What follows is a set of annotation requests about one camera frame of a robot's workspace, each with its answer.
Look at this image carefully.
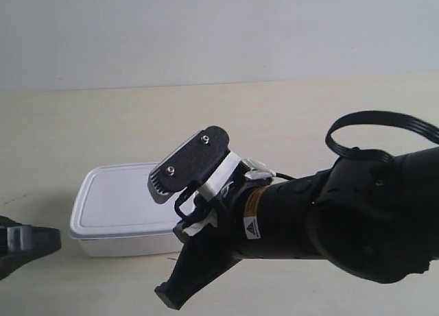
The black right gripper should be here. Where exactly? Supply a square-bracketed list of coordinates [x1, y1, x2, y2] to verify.
[154, 178, 250, 310]

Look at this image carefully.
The white lidded plastic container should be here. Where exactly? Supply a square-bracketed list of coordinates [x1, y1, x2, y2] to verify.
[69, 162, 182, 257]

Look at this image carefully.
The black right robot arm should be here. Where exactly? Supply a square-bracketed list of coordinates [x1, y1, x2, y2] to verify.
[155, 148, 438, 310]

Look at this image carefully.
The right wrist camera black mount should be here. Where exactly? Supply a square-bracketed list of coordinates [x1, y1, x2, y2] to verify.
[147, 125, 275, 204]

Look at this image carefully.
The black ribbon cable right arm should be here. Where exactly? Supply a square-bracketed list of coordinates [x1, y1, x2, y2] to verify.
[324, 110, 439, 165]

